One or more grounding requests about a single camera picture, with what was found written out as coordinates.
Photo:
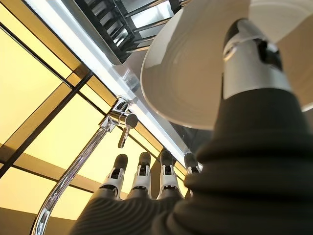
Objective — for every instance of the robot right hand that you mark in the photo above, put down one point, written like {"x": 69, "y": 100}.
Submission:
{"x": 256, "y": 159}

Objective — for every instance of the cream ceramic plate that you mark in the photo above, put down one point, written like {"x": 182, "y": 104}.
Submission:
{"x": 185, "y": 78}

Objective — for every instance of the chrome gooseneck kitchen faucet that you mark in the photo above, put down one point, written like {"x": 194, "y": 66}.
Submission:
{"x": 73, "y": 169}

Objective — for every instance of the black dish drying rack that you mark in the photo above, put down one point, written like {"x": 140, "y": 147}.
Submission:
{"x": 117, "y": 24}

